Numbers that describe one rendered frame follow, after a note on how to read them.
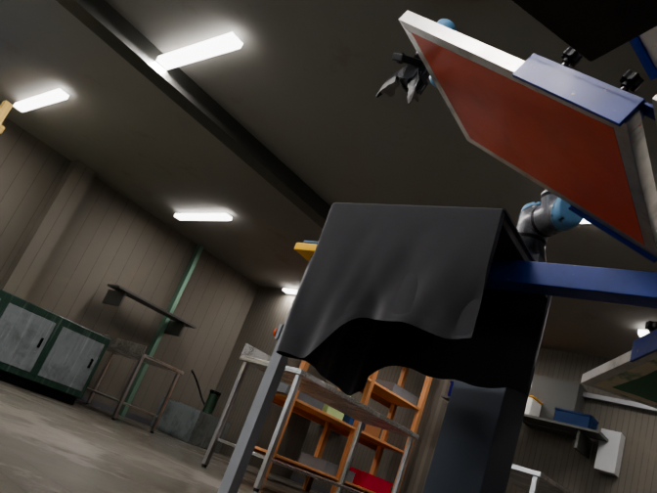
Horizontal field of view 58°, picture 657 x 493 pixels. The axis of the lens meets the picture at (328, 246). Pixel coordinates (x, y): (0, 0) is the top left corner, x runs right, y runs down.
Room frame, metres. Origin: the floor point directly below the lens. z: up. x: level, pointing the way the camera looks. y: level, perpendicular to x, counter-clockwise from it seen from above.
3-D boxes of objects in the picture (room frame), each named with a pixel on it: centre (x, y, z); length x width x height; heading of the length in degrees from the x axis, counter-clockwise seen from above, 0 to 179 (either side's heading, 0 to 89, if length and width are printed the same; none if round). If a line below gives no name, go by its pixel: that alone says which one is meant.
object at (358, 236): (1.32, -0.16, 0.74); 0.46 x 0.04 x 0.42; 50
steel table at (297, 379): (5.74, -0.59, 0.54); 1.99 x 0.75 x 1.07; 135
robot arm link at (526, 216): (1.93, -0.68, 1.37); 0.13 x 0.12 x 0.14; 12
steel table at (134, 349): (8.23, 1.99, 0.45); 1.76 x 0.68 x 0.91; 45
